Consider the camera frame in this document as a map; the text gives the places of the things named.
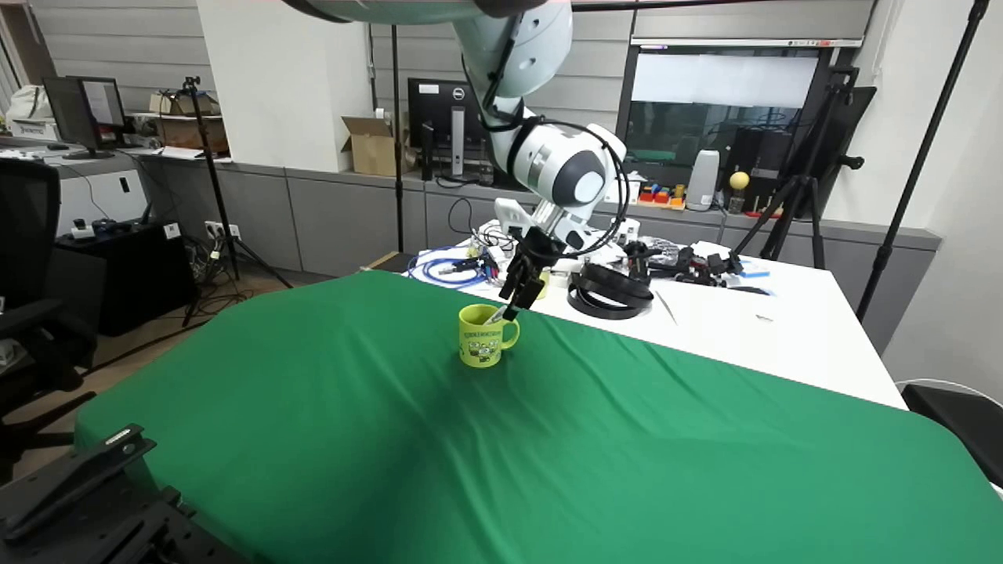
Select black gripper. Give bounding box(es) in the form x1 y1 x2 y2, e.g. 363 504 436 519
495 197 596 310

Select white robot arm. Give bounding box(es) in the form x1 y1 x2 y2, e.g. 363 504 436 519
282 0 626 317

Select yellow plastic mug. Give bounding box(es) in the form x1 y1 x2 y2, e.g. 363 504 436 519
458 304 521 371

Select white speaker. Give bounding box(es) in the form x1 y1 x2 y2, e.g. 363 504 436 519
688 151 720 210

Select cardboard box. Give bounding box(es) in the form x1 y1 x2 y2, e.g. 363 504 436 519
345 115 396 179

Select yellow ball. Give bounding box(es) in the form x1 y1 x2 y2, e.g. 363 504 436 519
728 172 753 192

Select green table cloth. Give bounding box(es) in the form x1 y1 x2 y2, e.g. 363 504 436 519
75 274 1003 564

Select black light stand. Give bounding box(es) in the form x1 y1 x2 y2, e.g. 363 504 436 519
180 76 288 327

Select black office chair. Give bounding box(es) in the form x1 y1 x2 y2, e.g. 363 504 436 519
0 157 98 483

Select blue coiled cable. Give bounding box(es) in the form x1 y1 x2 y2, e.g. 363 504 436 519
413 249 495 289

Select black camera tripod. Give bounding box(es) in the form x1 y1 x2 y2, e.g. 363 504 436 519
731 66 870 271

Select black clamp mount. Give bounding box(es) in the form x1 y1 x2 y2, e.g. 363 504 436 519
0 427 247 564

